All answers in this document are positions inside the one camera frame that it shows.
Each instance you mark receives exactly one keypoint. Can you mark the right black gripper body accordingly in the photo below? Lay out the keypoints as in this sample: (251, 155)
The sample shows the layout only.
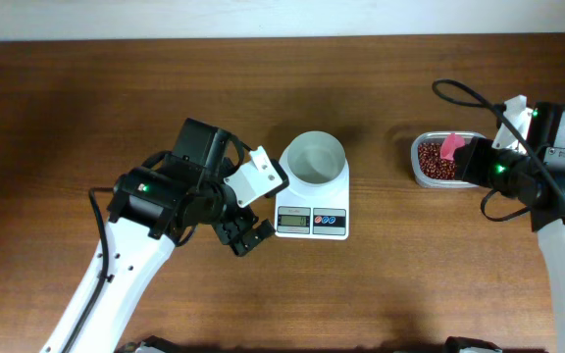
(492, 169)

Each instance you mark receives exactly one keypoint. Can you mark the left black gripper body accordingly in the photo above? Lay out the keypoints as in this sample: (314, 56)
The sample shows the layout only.
(232, 224)

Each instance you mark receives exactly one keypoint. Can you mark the pink measuring scoop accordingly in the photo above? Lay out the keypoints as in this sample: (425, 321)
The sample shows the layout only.
(448, 147)

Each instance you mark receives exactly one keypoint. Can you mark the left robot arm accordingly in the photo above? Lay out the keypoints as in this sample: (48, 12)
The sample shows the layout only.
(210, 177)

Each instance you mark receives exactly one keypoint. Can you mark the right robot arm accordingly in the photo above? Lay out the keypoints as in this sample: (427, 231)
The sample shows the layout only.
(545, 144)

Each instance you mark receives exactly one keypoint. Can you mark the white digital kitchen scale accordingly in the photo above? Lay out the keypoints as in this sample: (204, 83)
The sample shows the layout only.
(313, 210)

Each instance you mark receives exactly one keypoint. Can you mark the clear plastic bean container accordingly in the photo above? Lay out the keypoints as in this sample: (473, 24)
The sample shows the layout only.
(421, 179)

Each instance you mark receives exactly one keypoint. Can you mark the red beans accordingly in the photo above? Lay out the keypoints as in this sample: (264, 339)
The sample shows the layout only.
(432, 165)

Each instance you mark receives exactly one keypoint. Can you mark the white round bowl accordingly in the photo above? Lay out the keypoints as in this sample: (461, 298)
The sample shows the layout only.
(315, 157)

